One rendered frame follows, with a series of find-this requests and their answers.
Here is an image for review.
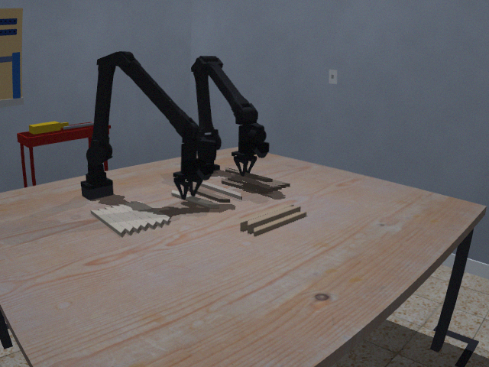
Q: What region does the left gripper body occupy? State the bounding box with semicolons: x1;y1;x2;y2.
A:
232;138;257;161

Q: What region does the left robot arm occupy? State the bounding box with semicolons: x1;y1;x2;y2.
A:
191;56;269;158

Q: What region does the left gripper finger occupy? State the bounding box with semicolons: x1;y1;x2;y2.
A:
234;158;249;176
245;158;257;173

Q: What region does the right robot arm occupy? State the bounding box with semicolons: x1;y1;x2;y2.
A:
81;51;217;190

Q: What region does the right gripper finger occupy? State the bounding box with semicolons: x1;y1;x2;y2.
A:
173;180;189;200
189;180;203;196

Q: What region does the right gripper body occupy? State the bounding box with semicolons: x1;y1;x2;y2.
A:
173;158;201;182

